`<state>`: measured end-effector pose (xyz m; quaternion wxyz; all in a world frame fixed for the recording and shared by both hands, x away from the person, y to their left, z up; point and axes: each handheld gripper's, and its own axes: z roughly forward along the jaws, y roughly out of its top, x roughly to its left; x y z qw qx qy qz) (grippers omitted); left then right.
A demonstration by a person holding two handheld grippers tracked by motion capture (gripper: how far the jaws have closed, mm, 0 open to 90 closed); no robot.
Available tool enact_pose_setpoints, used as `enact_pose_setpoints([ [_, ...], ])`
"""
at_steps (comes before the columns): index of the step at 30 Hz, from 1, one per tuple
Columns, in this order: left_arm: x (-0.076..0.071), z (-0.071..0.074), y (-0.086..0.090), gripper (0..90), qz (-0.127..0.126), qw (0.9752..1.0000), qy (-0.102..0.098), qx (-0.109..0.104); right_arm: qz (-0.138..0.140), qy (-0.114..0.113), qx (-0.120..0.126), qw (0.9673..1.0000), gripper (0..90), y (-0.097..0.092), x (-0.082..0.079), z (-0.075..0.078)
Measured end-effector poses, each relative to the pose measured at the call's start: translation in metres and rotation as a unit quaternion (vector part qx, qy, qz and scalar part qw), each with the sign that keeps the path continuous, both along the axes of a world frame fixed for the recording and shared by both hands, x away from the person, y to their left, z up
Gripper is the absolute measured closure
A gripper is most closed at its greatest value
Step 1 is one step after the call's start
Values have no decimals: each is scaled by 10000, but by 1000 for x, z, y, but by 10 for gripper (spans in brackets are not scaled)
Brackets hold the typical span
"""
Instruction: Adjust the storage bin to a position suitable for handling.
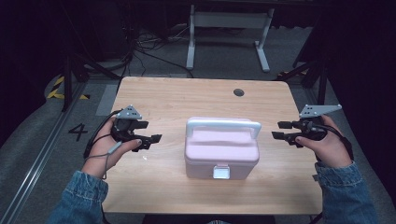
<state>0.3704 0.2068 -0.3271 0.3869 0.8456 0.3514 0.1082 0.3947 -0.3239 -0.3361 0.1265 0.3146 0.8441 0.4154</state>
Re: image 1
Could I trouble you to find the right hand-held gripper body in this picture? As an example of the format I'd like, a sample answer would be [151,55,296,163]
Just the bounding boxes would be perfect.
[291,104,343,147]

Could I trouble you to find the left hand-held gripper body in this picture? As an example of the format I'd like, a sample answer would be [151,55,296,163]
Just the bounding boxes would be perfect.
[110,105,149,145]

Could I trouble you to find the pink storage box with handle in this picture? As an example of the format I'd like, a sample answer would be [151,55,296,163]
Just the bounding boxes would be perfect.
[184,116,262,181]

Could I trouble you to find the person's right hand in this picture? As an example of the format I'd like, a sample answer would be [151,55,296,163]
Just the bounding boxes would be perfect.
[294,114,353,169]

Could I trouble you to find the person's left hand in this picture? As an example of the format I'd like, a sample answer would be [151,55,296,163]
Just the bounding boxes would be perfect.
[81,117,143,180]

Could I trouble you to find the black tripod stand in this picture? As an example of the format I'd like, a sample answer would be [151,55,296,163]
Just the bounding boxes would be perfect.
[274,46,331,106]
[61,6,122,113]

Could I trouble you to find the yellow and black floor tape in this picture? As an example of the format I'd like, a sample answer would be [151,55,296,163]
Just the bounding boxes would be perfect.
[46,76,92,101]

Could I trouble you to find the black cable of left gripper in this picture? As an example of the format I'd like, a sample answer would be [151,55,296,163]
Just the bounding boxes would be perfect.
[82,109,123,161]

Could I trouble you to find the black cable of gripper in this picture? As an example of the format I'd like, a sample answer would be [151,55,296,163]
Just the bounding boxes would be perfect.
[82,109,123,161]
[314,123,355,162]

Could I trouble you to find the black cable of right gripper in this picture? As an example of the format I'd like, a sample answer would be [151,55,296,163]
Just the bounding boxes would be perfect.
[314,123,355,162]

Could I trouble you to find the grey cable with plug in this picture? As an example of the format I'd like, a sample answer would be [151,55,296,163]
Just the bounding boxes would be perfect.
[83,140,123,181]

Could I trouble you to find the bundle of black floor cables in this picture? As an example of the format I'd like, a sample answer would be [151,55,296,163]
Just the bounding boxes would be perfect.
[118,18,195,79]

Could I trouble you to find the metal floor rail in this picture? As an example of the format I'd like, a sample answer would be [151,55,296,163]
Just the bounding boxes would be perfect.
[0,81,92,224]

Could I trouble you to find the white metal table frame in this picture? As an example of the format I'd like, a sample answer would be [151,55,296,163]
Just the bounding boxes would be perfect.
[185,4,276,74]

